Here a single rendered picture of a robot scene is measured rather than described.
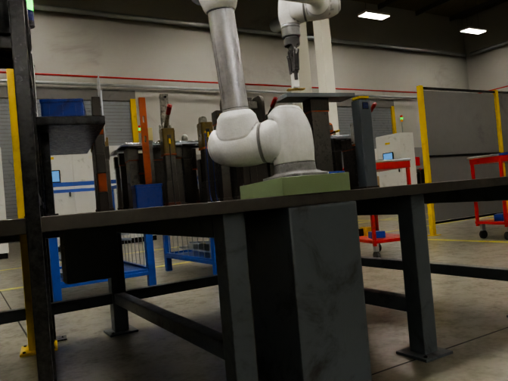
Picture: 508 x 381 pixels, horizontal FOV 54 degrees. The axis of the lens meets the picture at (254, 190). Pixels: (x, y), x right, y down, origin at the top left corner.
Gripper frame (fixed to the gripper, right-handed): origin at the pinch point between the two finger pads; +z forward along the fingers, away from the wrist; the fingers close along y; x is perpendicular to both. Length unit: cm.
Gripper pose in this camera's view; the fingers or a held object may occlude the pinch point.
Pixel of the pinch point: (295, 81)
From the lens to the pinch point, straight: 241.6
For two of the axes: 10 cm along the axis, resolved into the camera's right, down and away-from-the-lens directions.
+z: 0.9, 10.0, -0.1
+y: -1.9, 0.3, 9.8
